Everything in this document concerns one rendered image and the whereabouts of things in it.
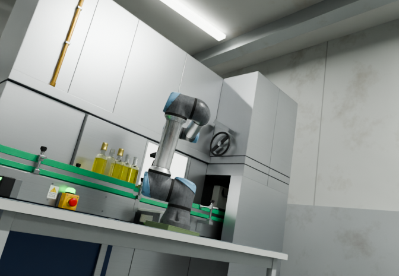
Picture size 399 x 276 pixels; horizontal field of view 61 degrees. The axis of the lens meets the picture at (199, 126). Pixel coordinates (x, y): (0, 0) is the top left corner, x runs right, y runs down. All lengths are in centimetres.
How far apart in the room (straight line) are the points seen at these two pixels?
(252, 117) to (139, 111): 90
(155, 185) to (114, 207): 38
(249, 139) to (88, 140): 122
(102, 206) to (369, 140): 289
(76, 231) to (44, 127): 85
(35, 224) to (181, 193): 65
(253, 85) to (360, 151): 157
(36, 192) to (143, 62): 122
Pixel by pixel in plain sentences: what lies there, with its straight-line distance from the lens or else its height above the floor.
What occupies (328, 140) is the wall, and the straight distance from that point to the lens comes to 417.
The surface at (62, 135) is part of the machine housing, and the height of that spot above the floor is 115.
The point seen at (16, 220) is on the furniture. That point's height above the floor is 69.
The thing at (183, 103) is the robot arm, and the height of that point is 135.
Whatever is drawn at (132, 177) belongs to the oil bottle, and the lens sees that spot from 215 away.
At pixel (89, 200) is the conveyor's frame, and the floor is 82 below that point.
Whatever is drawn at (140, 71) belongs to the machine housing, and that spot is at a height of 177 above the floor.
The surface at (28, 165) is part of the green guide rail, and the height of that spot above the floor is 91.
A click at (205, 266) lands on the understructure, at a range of 271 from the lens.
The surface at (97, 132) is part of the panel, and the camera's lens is 220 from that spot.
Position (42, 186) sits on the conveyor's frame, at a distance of 176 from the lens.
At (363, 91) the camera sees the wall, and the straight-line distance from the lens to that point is 421.
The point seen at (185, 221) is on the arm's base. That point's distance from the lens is 164.
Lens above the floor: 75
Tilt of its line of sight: 18 degrees up
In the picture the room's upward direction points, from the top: 11 degrees clockwise
